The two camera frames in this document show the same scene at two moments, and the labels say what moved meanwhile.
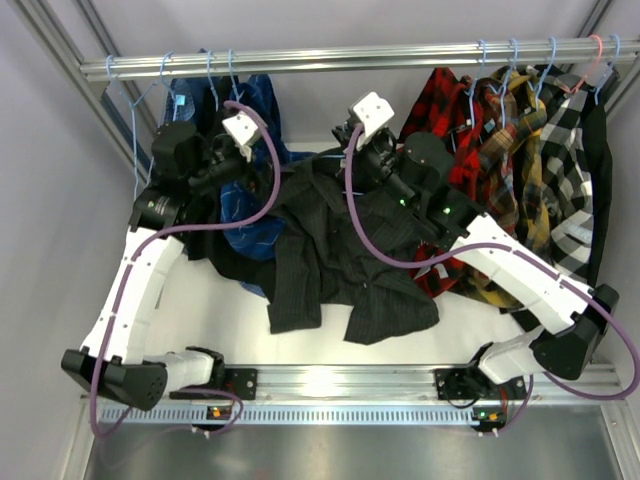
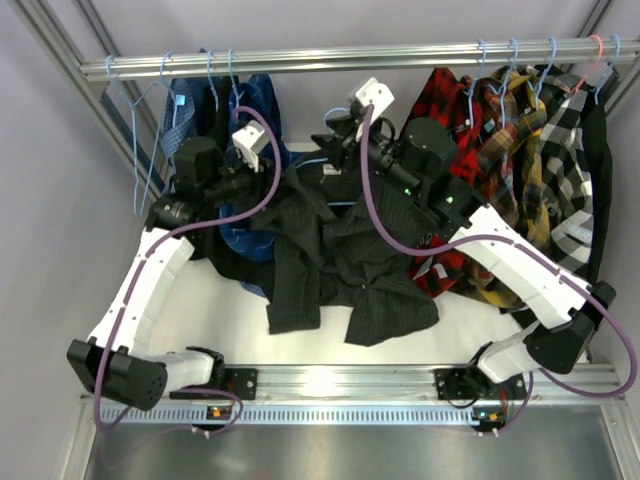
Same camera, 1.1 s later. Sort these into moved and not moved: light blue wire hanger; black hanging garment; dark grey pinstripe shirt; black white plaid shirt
Moved: light blue wire hanger
Not moved: black white plaid shirt; dark grey pinstripe shirt; black hanging garment
